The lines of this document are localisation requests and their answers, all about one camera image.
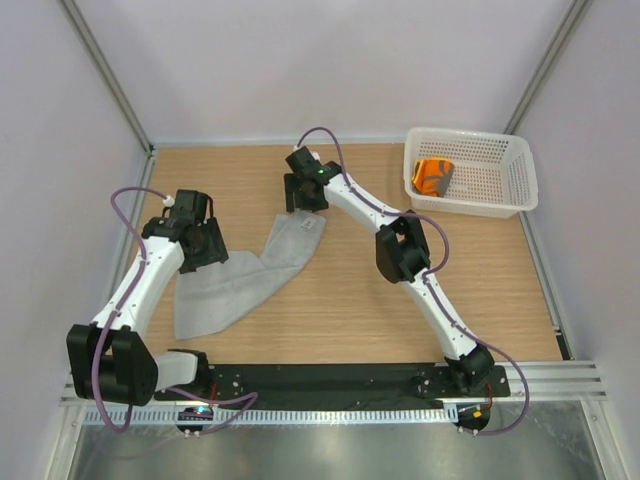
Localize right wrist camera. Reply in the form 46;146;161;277
292;145;321;161

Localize white grey-towel label tag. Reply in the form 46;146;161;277
301;218;316;230

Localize grey cloth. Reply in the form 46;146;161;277
173;211;326;340

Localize white perforated plastic basket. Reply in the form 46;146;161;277
403;127;538;218

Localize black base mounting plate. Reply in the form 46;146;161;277
181;363;510;411

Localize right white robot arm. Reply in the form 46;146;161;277
284;146;495;396

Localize aluminium frame post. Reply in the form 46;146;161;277
58;0;154;156
503;0;594;135

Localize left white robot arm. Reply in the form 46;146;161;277
66;189;229;406

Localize right aluminium frame post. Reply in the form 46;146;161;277
503;0;594;135

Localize orange grey giraffe towel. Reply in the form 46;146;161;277
411;157;455;198

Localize aluminium rail front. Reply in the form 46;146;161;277
58;360;607;407

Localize left aluminium frame post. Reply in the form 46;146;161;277
58;0;154;156

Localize white slotted cable duct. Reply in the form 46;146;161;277
82;405;459;427

